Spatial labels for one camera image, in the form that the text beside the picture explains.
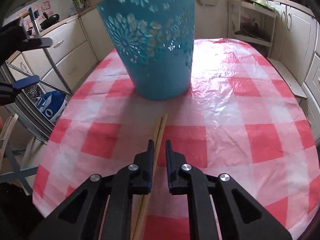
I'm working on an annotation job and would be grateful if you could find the white rolling kitchen cart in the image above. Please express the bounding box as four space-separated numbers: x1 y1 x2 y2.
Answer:
228 0 277 57

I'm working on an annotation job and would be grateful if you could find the bamboo chopstick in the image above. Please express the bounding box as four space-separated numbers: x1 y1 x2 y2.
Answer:
130 114 168 240
129 115 163 240

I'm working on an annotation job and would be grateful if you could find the black wok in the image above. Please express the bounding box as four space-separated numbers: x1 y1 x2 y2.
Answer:
40 12 60 30

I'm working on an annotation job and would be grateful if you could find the blue white bag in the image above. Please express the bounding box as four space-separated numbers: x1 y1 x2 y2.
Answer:
34 90 67 125

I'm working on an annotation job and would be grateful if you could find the red checkered plastic tablecloth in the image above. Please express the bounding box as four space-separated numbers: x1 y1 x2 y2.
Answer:
33 39 319 239

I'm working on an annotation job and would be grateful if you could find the teal perforated plastic bin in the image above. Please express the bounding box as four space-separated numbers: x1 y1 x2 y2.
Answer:
97 0 195 100

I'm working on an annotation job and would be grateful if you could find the white step stool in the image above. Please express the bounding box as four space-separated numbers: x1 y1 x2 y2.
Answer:
267 58 307 102

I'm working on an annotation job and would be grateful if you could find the blue dustpan with handle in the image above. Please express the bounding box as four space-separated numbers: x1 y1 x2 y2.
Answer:
28 7 73 96

